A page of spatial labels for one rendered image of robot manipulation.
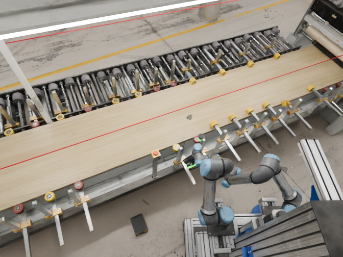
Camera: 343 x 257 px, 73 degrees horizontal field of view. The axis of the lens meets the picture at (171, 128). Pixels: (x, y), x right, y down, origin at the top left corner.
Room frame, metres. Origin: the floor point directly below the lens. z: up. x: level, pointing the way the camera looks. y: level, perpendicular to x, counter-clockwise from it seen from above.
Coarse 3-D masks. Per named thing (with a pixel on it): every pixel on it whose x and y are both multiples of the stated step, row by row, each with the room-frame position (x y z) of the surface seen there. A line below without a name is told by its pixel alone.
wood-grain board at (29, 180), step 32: (256, 64) 2.70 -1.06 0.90; (288, 64) 2.80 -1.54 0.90; (320, 64) 2.90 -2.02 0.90; (160, 96) 1.85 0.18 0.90; (192, 96) 1.92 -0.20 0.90; (224, 96) 2.00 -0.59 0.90; (256, 96) 2.08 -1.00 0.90; (288, 96) 2.16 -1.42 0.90; (32, 128) 1.17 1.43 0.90; (64, 128) 1.22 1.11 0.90; (96, 128) 1.28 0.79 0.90; (128, 128) 1.33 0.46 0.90; (160, 128) 1.39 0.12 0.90; (192, 128) 1.45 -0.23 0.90; (0, 160) 0.78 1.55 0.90; (32, 160) 0.83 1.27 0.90; (64, 160) 0.87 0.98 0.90; (96, 160) 0.92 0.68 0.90; (128, 160) 0.97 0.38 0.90; (0, 192) 0.49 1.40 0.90; (32, 192) 0.53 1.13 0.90
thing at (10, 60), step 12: (0, 0) 0.86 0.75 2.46; (12, 0) 0.88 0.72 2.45; (24, 0) 0.90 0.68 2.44; (36, 0) 0.93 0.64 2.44; (48, 0) 0.95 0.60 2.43; (60, 0) 0.98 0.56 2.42; (72, 0) 1.00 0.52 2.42; (0, 48) 1.27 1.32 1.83; (12, 60) 1.29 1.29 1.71; (24, 84) 1.28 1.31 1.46; (36, 96) 1.30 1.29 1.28; (48, 120) 1.28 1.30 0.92
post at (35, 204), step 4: (36, 200) 0.41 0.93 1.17; (32, 204) 0.37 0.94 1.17; (36, 204) 0.38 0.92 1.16; (40, 204) 0.40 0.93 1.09; (36, 208) 0.37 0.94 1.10; (40, 208) 0.38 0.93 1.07; (44, 208) 0.39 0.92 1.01; (44, 212) 0.37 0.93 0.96; (48, 212) 0.38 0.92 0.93; (48, 216) 0.37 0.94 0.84
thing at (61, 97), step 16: (240, 48) 3.44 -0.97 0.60; (176, 64) 2.68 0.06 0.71; (192, 64) 2.73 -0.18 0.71; (240, 64) 2.75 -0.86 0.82; (64, 80) 1.97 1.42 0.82; (80, 80) 2.07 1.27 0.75; (96, 80) 2.16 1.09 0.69; (128, 96) 1.83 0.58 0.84; (16, 112) 1.53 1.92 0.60; (32, 112) 1.49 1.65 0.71; (16, 128) 1.17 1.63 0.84
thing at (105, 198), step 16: (304, 112) 2.11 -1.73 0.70; (320, 112) 2.22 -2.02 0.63; (272, 128) 1.76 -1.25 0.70; (224, 144) 1.43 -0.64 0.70; (240, 144) 1.47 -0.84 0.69; (160, 176) 0.93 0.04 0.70; (112, 192) 0.69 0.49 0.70; (128, 192) 0.72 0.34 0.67; (80, 208) 0.50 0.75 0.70; (48, 224) 0.32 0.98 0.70; (0, 240) 0.15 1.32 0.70; (16, 240) 0.17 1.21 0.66
